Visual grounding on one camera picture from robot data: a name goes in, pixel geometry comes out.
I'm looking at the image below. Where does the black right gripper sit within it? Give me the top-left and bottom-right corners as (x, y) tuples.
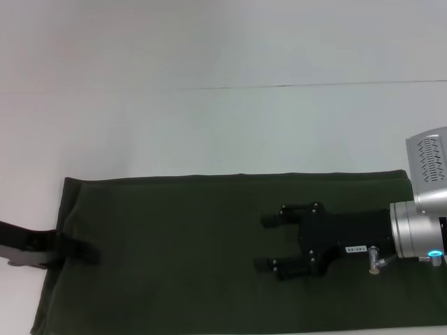
(254, 201), (396, 283)

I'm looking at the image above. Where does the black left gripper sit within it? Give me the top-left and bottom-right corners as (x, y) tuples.
(0, 219), (101, 270)

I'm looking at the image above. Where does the dark green FREE t-shirt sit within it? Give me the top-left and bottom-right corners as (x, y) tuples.
(29, 170), (447, 335)

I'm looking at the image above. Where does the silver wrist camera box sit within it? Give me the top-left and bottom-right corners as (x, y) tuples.
(404, 126), (447, 210)

